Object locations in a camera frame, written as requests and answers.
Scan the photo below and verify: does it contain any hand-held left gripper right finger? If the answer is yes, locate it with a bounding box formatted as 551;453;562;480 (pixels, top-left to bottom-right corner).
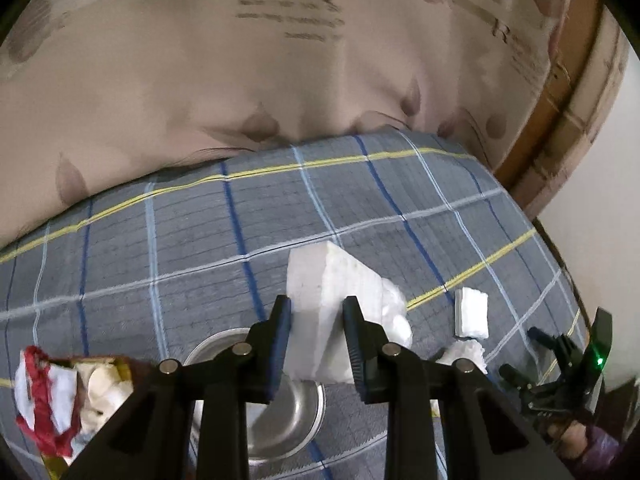
344;296;576;480

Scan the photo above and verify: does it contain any cream cloth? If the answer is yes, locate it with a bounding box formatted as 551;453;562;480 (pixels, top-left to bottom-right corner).
75;360;131;436

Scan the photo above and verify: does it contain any beige printed pillow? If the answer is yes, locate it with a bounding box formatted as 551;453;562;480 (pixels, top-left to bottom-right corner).
0;0;581;251

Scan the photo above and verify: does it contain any red cloth with white label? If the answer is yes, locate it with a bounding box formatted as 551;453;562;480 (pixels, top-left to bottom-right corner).
15;346;83;461

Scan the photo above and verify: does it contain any person's right hand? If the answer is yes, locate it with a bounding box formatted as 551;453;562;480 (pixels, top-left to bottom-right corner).
542;415;601;461

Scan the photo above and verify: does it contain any taped cardboard panel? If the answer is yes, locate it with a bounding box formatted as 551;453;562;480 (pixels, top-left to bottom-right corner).
515;5;632;218

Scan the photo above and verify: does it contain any crumpled white foam piece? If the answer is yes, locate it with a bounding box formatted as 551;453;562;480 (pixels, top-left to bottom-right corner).
435;340;488;376

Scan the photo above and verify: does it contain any white cloth bundle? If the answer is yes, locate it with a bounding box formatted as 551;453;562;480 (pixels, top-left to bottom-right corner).
380;277;413;348

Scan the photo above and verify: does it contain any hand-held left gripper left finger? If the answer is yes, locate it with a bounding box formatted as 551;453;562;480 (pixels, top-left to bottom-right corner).
62;296;292;480

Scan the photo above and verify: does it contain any white folded pad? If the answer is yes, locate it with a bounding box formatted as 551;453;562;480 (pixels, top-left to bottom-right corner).
454;287;490;338

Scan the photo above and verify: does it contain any steel bowl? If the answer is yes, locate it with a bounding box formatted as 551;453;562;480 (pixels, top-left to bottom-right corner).
182;327;326;461

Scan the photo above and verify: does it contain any person's right forearm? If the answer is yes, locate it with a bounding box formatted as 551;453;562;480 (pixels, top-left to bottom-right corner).
570;425;632;480

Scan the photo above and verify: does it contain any red and white snack bag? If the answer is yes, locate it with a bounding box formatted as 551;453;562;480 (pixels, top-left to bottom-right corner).
20;355;151;480

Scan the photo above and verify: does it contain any white foam block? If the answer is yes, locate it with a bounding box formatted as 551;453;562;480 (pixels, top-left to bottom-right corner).
286;241;383;386

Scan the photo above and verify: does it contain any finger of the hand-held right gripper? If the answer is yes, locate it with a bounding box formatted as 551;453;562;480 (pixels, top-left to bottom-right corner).
500;364;542;392
527;327;576;361

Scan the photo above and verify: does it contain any blue plaid bed sheet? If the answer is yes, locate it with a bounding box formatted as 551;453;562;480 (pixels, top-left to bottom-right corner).
0;130;596;480

